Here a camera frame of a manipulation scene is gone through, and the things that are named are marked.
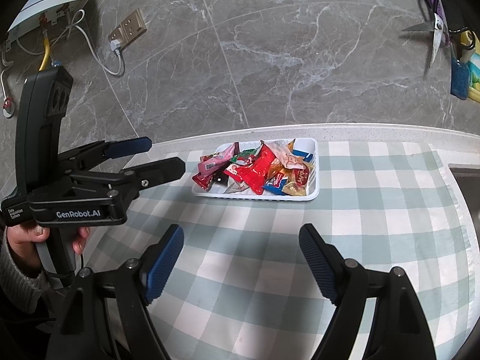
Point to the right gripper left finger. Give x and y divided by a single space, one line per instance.
105 316

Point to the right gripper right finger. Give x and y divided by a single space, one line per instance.
399 328

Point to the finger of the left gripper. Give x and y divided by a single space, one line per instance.
88 156
135 178

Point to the pink lollipop candy packet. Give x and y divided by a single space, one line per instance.
211 163

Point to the clear pinkish snack packet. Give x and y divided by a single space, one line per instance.
283 156

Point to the green seaweed snack packet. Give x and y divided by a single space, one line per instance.
246 156

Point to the left hand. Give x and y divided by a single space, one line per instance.
22 239

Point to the grey left sleeve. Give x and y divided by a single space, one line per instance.
23 302

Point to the dark red snack packet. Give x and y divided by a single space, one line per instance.
203 181

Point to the black snack packet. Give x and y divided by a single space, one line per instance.
220 178

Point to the silver white snack packet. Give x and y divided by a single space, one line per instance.
236 188

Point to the large red snack packet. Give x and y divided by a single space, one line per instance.
253 174

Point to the blue cookie packet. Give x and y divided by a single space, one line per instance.
275 184

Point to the orange snack packet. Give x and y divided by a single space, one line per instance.
272 172

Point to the green white checkered tablecloth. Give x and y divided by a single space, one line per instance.
242 289

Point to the gold red snack packet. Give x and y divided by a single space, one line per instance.
297 181

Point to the blue sponge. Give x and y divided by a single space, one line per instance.
460 79

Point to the kitchen scissors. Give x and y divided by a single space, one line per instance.
436 28

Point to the gold wall power socket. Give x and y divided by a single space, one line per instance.
129 29

